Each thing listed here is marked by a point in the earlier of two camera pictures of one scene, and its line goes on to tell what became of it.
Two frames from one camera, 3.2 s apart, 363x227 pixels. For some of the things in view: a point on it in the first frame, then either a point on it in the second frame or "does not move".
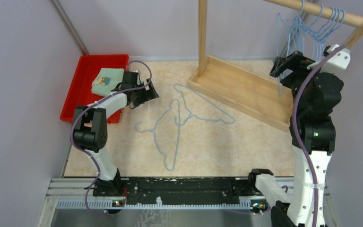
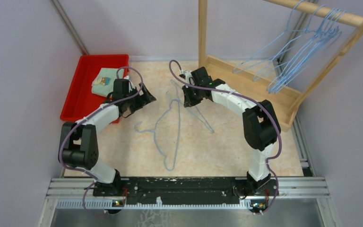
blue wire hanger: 152,130 does not move
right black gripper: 296,61 → 188,101
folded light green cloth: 106,80 does not move
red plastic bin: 80,92 does not move
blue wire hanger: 315,37 → 321,37
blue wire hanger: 295,27 → 270,42
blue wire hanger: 315,39 → 273,90
